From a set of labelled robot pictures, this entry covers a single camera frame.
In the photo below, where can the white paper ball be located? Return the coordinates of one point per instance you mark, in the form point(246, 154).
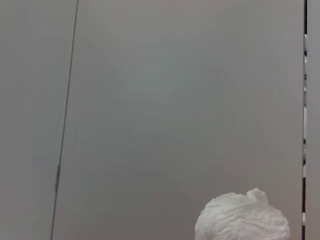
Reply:
point(240, 217)

